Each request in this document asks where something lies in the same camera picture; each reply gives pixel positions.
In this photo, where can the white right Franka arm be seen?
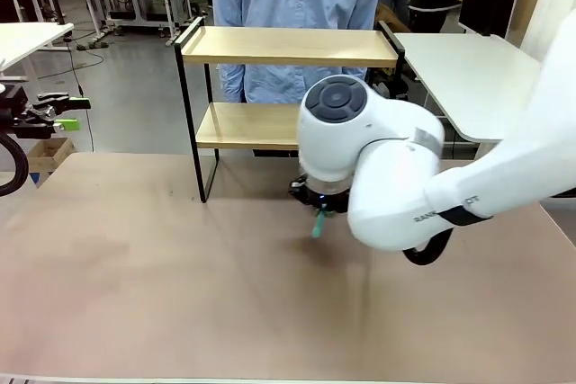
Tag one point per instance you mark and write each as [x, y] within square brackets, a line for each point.
[387, 163]

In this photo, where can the large curved white table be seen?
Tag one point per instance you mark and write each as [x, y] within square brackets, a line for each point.
[459, 74]

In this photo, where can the black power strip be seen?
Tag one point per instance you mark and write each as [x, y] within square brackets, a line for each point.
[92, 45]

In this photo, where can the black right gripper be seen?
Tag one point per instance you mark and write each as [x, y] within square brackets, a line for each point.
[315, 197]

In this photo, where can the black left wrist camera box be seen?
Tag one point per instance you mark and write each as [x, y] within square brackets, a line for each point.
[11, 96]

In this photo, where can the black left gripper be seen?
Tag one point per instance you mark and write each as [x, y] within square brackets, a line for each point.
[33, 125]

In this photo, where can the white side table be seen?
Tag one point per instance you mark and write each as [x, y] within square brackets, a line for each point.
[27, 40]

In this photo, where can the open cardboard tray box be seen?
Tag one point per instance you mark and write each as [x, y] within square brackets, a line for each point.
[49, 152]

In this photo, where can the black metal wooden two-tier shelf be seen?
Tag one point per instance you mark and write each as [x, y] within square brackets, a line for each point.
[279, 44]

